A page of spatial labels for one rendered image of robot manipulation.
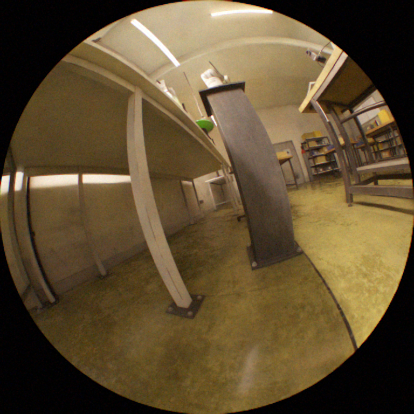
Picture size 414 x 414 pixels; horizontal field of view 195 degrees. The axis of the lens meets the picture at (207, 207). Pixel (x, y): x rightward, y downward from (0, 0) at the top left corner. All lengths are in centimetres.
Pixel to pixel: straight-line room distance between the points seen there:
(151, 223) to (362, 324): 58
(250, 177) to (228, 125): 24
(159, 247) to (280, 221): 43
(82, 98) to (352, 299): 110
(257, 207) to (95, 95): 84
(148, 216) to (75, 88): 62
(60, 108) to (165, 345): 92
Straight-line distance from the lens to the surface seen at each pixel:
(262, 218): 48
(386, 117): 409
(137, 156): 37
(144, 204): 32
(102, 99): 69
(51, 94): 71
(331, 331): 37
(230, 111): 59
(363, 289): 46
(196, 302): 45
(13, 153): 110
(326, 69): 116
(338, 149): 117
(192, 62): 376
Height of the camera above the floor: 32
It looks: 2 degrees down
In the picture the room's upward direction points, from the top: 16 degrees counter-clockwise
